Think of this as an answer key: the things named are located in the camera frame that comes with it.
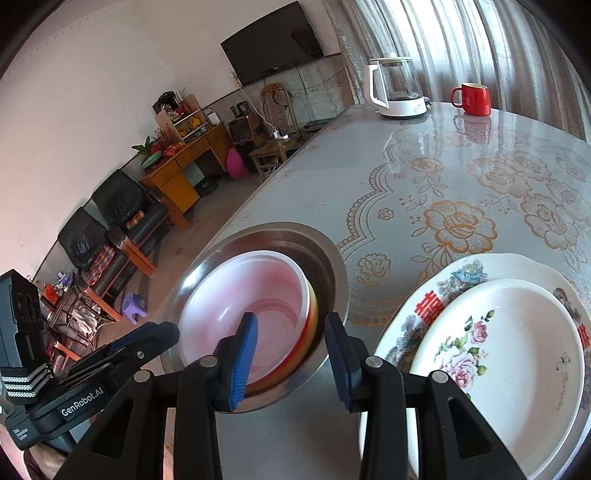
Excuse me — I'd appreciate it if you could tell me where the cluttered low table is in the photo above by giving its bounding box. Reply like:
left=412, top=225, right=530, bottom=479
left=32, top=272, right=116, bottom=361

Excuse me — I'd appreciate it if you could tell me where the black flat television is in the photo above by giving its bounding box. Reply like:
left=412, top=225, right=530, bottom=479
left=220, top=1, right=324, bottom=86

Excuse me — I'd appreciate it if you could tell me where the green potted plant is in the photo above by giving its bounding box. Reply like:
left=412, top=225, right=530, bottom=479
left=131, top=136, right=162, bottom=162

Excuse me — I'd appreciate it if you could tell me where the red mug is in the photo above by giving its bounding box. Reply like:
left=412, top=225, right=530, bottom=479
left=450, top=83, right=492, bottom=117

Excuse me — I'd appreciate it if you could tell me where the purple plastic stool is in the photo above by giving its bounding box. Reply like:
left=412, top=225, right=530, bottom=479
left=121, top=293, right=148, bottom=324

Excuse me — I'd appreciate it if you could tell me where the small old television set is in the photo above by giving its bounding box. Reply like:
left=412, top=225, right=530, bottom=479
left=228, top=114, right=259, bottom=148

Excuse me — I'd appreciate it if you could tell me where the pink bag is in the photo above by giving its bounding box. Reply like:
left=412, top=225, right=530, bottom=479
left=225, top=148, right=247, bottom=178

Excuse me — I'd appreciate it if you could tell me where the small wooden shelf with items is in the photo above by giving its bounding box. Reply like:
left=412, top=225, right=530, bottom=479
left=154, top=95, right=206, bottom=141

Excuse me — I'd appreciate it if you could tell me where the grey sheer curtain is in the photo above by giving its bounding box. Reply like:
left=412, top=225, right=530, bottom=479
left=323, top=0, right=591, bottom=139

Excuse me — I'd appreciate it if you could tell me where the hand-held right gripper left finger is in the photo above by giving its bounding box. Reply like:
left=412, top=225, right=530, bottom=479
left=55, top=313, right=259, bottom=480

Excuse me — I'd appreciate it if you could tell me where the red plastic bowl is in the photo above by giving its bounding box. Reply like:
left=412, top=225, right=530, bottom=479
left=178, top=250, right=311, bottom=370

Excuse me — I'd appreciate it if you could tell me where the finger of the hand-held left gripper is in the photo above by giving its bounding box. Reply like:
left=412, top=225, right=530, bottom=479
left=60, top=351, right=155, bottom=393
left=111, top=322, right=181, bottom=357

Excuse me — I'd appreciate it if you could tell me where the white glass electric kettle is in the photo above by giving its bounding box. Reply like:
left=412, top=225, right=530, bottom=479
left=362, top=52, right=429, bottom=120

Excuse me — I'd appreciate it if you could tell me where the white plate with red characters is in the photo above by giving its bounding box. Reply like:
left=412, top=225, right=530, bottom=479
left=359, top=252, right=591, bottom=480

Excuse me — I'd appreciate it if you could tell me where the black white-striped strap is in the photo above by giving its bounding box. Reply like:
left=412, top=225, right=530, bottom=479
left=0, top=362, right=56, bottom=406

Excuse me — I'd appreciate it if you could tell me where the orange wooden desk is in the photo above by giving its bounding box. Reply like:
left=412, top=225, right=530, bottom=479
left=141, top=124, right=232, bottom=232

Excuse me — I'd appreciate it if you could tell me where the yellow plastic bowl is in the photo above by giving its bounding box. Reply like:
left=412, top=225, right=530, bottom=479
left=247, top=277, right=319, bottom=386

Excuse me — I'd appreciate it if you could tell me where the white rose print plate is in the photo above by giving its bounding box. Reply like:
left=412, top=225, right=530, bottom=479
left=406, top=278, right=583, bottom=480

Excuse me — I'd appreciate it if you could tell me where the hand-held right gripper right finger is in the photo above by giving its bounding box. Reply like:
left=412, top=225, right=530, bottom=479
left=324, top=313, right=527, bottom=480

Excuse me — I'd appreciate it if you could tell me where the black leather armchair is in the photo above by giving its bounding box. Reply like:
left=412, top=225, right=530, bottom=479
left=57, top=207, right=123, bottom=324
left=91, top=169, right=168, bottom=278

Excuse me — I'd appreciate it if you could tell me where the person's left forearm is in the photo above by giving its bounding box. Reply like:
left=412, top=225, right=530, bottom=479
left=21, top=445, right=70, bottom=480

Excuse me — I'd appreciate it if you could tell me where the wooden chair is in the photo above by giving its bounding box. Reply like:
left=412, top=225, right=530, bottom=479
left=249, top=83, right=303, bottom=178

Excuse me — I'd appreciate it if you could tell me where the stainless steel bowl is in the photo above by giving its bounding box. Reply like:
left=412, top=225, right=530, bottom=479
left=167, top=222, right=348, bottom=412

